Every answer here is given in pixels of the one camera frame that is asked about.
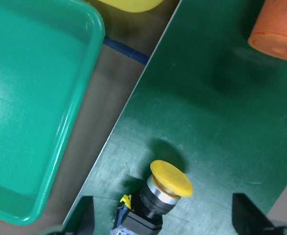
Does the green conveyor belt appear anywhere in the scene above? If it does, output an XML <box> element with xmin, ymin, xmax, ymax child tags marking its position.
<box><xmin>62</xmin><ymin>0</ymin><xmax>287</xmax><ymax>235</ymax></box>

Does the plain orange cylinder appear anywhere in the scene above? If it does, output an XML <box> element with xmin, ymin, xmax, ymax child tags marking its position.
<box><xmin>248</xmin><ymin>0</ymin><xmax>287</xmax><ymax>60</ymax></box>

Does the yellow push button switch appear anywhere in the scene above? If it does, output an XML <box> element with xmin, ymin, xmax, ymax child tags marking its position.
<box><xmin>110</xmin><ymin>160</ymin><xmax>193</xmax><ymax>235</ymax></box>

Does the green plastic tray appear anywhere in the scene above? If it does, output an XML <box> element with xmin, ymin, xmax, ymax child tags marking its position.
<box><xmin>0</xmin><ymin>0</ymin><xmax>105</xmax><ymax>226</ymax></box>

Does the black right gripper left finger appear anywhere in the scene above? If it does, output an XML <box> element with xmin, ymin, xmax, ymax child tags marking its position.
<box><xmin>63</xmin><ymin>196</ymin><xmax>95</xmax><ymax>235</ymax></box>

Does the yellow plastic tray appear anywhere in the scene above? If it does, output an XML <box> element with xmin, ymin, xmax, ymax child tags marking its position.
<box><xmin>84</xmin><ymin>0</ymin><xmax>164</xmax><ymax>13</ymax></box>

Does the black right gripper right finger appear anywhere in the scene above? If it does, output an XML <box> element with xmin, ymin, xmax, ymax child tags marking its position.
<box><xmin>232</xmin><ymin>193</ymin><xmax>276</xmax><ymax>235</ymax></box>

